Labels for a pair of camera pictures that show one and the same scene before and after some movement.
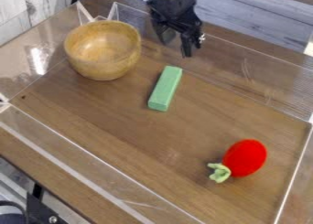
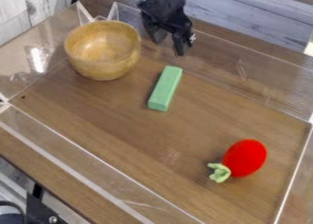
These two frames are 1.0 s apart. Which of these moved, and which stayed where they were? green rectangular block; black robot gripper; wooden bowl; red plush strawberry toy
Moved: black robot gripper
Stayed: red plush strawberry toy; wooden bowl; green rectangular block
